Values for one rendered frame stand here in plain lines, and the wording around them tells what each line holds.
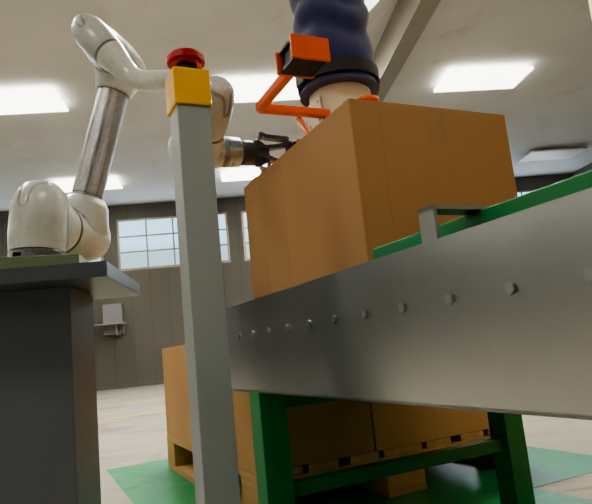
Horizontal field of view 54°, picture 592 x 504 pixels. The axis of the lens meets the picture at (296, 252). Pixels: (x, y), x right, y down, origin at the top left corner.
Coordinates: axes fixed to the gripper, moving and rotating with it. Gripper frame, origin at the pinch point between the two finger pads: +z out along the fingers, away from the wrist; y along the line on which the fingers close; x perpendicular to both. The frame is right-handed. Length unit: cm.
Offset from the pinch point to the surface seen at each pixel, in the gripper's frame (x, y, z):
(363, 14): 36.6, -26.7, 4.7
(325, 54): 61, 1, -23
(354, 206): 64, 34, -23
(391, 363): 90, 62, -37
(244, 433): -15, 82, -22
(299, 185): 41, 23, -23
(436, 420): -7, 88, 43
